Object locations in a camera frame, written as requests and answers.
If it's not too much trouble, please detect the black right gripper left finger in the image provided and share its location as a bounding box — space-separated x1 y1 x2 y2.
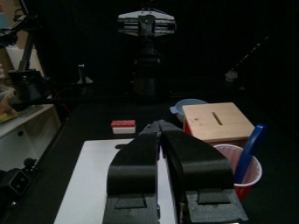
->
101 120 163 224

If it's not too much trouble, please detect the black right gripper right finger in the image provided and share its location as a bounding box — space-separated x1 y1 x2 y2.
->
157 119 249 224

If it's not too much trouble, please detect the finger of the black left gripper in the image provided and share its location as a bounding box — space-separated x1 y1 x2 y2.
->
137 15 148 38
145 15 156 38

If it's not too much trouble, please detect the white cutting board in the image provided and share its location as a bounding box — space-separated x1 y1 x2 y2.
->
53 138 179 224

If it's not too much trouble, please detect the red plastic cup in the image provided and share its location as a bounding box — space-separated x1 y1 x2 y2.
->
212 143 263 202

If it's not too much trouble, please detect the red and white toy nigiri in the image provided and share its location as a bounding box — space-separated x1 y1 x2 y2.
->
109 119 137 135

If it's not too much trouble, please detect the blue plastic utensil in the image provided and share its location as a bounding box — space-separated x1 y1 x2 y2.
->
232 123 267 185

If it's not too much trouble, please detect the wooden box with red front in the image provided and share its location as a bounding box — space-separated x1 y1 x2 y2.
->
181 101 256 147

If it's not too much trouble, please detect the small white stand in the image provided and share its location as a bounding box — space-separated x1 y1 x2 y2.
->
76 64 93 86

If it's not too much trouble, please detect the grey bowl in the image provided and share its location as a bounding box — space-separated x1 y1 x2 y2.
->
169 98 209 122

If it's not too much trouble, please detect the white shelf cabinet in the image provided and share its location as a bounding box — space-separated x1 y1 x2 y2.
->
0 103 63 173

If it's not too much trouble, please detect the black tripod stand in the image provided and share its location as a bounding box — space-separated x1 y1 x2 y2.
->
7 29 48 113

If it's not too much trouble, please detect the diagonal brace cable with turnbuckle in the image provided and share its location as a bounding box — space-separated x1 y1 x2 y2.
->
224 34 272 83

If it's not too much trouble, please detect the black camera device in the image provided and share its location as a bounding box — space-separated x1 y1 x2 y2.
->
0 157 40 207

